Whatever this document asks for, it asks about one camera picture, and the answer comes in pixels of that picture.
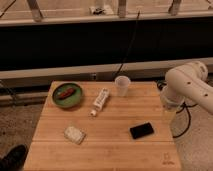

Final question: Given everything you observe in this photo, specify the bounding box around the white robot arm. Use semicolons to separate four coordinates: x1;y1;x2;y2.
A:
160;61;213;123

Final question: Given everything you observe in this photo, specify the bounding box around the translucent plastic cup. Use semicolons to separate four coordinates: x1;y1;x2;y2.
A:
115;76;131;97

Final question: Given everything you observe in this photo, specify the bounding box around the black shoe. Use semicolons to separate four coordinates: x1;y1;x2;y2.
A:
0;144;28;171

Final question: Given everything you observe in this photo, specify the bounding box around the green plate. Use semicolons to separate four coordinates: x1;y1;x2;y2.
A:
52;83;83;109

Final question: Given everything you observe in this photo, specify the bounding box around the black cable on floor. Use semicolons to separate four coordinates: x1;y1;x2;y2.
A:
156;79;199;139

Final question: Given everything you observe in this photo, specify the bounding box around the white sponge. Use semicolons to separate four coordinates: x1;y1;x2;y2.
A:
64;126;86;144

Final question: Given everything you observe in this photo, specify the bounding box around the black hanging cable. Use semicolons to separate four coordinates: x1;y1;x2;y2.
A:
111;9;141;81

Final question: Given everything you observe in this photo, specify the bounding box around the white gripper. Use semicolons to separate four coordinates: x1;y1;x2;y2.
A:
160;86;184;124

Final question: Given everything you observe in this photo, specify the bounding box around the white toothpaste tube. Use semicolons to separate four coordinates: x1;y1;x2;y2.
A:
90;88;110;117

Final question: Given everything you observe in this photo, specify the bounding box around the red sausage on plate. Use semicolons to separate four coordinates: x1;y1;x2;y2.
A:
58;88;75;100

